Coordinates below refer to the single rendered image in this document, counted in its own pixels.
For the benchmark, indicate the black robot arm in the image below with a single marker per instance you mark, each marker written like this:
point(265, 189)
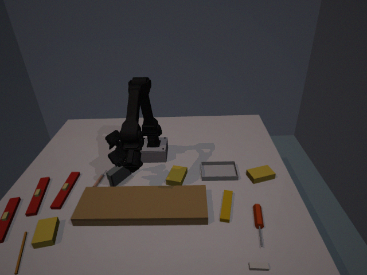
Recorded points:
point(130, 133)

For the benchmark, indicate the olive yellow rectangular block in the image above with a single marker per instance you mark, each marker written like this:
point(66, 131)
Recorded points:
point(260, 174)
point(176, 176)
point(45, 233)

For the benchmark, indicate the brown-handled awl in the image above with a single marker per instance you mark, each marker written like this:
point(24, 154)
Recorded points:
point(98, 181)

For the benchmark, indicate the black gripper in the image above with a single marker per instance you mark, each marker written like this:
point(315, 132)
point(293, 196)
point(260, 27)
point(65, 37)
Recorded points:
point(113, 139)

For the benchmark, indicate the brown rectangular panel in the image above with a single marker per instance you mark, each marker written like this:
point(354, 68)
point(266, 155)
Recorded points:
point(142, 205)

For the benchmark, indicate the red-handled awl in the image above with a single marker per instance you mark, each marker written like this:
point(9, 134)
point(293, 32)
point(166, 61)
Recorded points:
point(258, 219)

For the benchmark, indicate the yellow flat bar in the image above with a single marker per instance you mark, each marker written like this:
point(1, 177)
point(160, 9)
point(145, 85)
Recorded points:
point(226, 206)

